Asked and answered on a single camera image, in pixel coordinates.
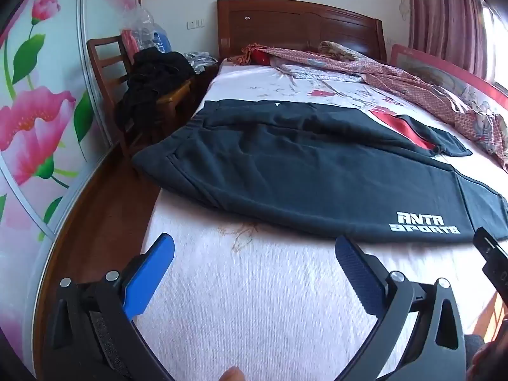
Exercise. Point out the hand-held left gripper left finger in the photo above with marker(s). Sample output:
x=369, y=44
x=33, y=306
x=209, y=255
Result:
x=153, y=270

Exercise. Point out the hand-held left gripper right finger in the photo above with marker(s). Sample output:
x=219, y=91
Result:
x=355, y=270

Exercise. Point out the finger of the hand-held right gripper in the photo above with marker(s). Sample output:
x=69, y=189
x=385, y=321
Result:
x=494, y=258

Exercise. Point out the dark teal pants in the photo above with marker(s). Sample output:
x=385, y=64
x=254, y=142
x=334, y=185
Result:
x=278, y=166

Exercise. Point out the person's left hand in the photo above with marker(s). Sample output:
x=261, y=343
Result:
x=234, y=375

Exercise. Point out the white floral bed sheet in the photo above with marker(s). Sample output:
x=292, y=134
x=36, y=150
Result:
x=258, y=305

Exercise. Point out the red patterned quilt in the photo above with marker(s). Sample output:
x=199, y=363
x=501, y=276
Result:
x=416, y=83

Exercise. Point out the black clothes pile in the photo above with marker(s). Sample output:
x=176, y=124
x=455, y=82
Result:
x=154, y=75

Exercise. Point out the floral wardrobe door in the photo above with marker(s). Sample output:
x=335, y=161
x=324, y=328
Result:
x=39, y=107

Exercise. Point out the large window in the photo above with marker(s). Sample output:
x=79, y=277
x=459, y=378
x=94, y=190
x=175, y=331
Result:
x=500, y=47

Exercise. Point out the wooden chair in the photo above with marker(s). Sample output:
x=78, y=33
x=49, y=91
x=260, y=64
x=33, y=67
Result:
x=107, y=63

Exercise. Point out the grey white clothing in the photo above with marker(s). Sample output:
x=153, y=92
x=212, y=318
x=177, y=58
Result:
x=200, y=61

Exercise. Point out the red pillow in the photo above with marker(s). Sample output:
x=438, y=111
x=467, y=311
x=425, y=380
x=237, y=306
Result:
x=262, y=56

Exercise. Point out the wooden headboard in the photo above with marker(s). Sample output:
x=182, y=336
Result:
x=301, y=27

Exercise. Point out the clear plastic bag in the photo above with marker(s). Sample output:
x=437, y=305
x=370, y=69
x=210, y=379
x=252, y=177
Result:
x=143, y=20

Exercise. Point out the pink curtain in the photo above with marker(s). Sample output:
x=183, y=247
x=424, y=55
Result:
x=444, y=8

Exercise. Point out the pink bed guard rail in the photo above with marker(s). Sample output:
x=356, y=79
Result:
x=428, y=67

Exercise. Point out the white wall socket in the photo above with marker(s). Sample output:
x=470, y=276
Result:
x=195, y=24

